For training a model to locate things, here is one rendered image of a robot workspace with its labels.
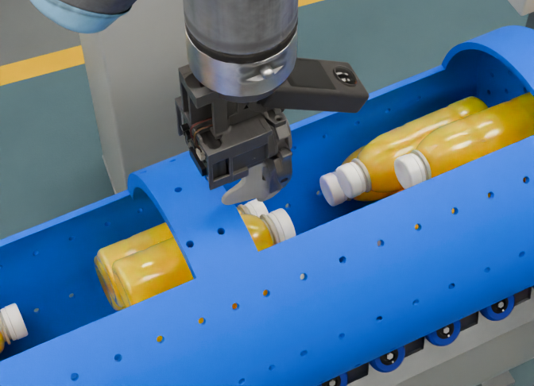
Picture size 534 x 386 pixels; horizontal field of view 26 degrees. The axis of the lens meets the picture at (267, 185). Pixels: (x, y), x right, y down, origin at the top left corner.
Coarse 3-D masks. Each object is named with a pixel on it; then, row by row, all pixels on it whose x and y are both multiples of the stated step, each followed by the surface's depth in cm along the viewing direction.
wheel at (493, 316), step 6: (504, 300) 136; (510, 300) 137; (492, 306) 136; (498, 306) 136; (504, 306) 136; (510, 306) 137; (480, 312) 137; (486, 312) 136; (492, 312) 136; (498, 312) 136; (504, 312) 137; (510, 312) 137; (492, 318) 136; (498, 318) 136
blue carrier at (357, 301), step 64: (448, 64) 137; (512, 64) 122; (320, 128) 135; (384, 128) 141; (128, 192) 128; (192, 192) 113; (320, 192) 141; (448, 192) 115; (512, 192) 117; (0, 256) 125; (64, 256) 130; (192, 256) 109; (256, 256) 110; (320, 256) 112; (384, 256) 114; (448, 256) 116; (512, 256) 120; (64, 320) 132; (128, 320) 107; (192, 320) 108; (256, 320) 110; (320, 320) 113; (384, 320) 116; (448, 320) 123; (0, 384) 104; (64, 384) 105; (128, 384) 107; (192, 384) 110; (256, 384) 113
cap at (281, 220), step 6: (276, 210) 121; (282, 210) 121; (270, 216) 120; (276, 216) 120; (282, 216) 120; (288, 216) 120; (276, 222) 120; (282, 222) 120; (288, 222) 120; (282, 228) 120; (288, 228) 120; (282, 234) 120; (288, 234) 120; (294, 234) 120; (282, 240) 120
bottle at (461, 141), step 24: (528, 96) 128; (456, 120) 127; (480, 120) 125; (504, 120) 125; (528, 120) 126; (432, 144) 124; (456, 144) 124; (480, 144) 124; (504, 144) 125; (432, 168) 124
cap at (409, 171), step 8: (400, 160) 124; (408, 160) 124; (416, 160) 124; (400, 168) 125; (408, 168) 123; (416, 168) 123; (400, 176) 126; (408, 176) 124; (416, 176) 123; (424, 176) 124; (400, 184) 126; (408, 184) 124
